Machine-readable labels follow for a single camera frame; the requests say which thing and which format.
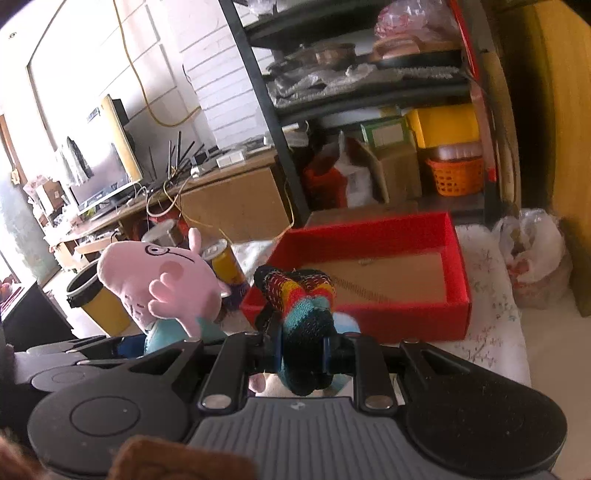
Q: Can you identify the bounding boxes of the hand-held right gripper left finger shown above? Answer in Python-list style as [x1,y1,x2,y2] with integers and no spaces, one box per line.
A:
[124,332,284,412]

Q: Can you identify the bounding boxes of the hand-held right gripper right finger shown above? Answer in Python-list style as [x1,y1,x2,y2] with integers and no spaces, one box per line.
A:
[322,332,468,412]

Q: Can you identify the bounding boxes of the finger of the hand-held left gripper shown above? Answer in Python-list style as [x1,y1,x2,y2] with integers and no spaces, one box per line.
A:
[65,335,149,366]

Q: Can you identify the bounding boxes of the striped multicolour knitted sock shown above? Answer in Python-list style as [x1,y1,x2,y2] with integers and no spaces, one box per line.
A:
[253,265,337,397]

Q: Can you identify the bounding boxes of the pink pig plush toy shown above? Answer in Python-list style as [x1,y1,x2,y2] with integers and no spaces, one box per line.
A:
[96,227,232,357]

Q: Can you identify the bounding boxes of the red cardboard box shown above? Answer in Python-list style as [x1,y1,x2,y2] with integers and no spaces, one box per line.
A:
[241,211,472,344]

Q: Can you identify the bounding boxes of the yellow bin with black liner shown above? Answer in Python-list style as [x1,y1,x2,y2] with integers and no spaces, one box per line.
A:
[67,264,139,337]

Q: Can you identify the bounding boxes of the black cabinet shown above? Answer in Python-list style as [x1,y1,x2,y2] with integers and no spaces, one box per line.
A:
[0,281,75,352]

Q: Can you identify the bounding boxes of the yellow drink can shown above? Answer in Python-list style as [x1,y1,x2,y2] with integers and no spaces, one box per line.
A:
[202,237,252,310]

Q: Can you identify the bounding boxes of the stainless steel thermos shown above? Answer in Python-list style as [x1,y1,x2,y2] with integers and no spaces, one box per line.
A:
[141,219,189,252]

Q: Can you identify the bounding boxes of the wooden desk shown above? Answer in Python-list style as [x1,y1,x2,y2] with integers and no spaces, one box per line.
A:
[44,150,289,273]

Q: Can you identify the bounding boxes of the brown fuzzy cloth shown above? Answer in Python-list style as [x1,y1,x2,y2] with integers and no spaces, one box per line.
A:
[0,427,259,480]

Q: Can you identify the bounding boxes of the large brown cardboard box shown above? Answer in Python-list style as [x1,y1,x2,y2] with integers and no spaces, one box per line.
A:
[178,166,294,243]

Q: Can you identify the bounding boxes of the red bag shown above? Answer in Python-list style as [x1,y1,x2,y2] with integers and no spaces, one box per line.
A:
[302,151,345,209]

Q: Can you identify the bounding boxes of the flat screen monitor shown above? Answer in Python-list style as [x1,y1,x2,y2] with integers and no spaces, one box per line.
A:
[60,95,145,210]

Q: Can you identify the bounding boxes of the small open cardboard box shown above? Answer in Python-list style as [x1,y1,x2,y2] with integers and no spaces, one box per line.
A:
[351,137,424,205]

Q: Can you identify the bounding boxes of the white power strip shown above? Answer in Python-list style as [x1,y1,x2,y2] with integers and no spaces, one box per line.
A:
[216,150,246,169]

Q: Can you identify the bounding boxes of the black router with antennas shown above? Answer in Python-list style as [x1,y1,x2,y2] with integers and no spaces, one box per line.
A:
[147,130,206,195]

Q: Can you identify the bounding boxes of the orange plastic basket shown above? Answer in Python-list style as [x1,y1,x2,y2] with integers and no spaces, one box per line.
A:
[425,156,486,198]

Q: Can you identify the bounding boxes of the white plastic bag with groceries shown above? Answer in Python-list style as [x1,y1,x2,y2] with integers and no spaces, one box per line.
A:
[491,208,574,311]

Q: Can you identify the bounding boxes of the green box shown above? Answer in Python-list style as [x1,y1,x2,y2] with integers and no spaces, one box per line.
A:
[360,117,416,149]

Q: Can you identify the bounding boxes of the black metal shelf rack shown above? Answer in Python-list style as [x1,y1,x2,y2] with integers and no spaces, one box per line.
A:
[219,0,506,229]

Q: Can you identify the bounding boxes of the yellow box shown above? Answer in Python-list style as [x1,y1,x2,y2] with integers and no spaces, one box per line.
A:
[405,103,482,149]

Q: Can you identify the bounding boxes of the copper pot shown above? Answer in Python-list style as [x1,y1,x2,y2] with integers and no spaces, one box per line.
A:
[313,43,357,66]

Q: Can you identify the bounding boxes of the yellow wooden board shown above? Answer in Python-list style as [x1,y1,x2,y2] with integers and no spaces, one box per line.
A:
[480,0,591,319]

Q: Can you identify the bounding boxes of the pink plastic bag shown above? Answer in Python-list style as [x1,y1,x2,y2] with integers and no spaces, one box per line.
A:
[374,0,460,43]

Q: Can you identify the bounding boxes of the yellow cable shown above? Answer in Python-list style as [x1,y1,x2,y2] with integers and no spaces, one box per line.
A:
[115,0,205,129]

